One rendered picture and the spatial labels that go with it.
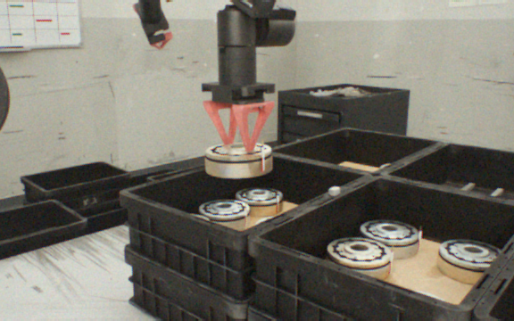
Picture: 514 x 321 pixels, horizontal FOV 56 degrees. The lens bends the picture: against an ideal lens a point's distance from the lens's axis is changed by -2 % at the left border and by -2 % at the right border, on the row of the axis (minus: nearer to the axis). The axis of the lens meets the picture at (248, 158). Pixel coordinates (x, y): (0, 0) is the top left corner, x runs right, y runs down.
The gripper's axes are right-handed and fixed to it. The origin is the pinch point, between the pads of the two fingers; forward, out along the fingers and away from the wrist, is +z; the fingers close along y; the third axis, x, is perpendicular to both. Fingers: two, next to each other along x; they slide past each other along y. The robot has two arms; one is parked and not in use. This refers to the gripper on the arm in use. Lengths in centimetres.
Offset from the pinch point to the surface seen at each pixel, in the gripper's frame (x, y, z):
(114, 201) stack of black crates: -43, 135, 53
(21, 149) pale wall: -54, 295, 56
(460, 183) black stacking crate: -71, -4, 21
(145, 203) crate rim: 9.9, 12.3, 10.5
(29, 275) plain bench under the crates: 21, 46, 33
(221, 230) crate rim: 7.8, -4.9, 10.8
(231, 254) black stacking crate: 6.6, -5.4, 14.7
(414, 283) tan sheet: -15.7, -22.4, 21.1
